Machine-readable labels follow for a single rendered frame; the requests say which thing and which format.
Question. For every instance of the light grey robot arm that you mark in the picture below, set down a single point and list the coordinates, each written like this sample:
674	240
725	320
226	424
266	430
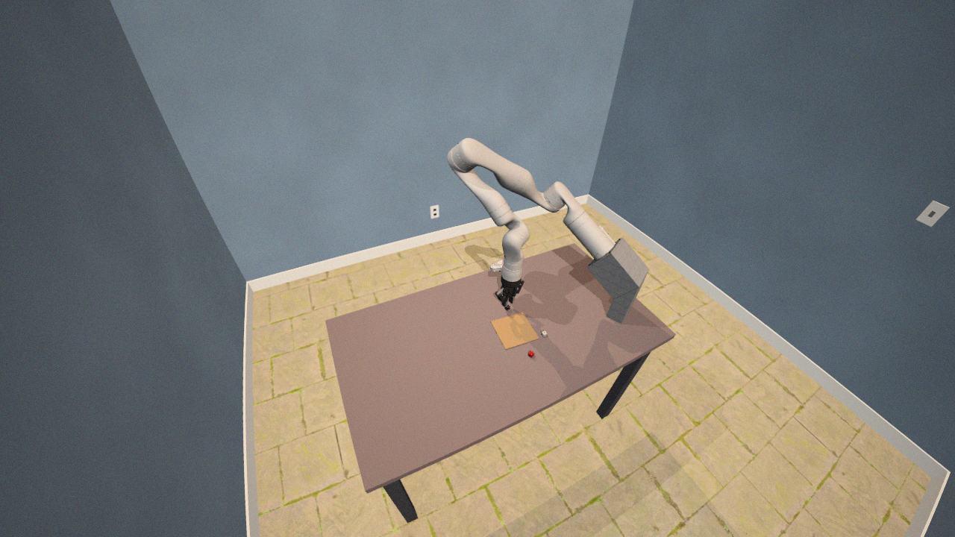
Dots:
469	153

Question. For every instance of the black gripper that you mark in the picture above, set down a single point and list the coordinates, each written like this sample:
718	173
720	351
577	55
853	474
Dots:
507	288

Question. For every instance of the tan square mat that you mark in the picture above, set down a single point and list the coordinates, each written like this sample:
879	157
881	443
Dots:
514	330

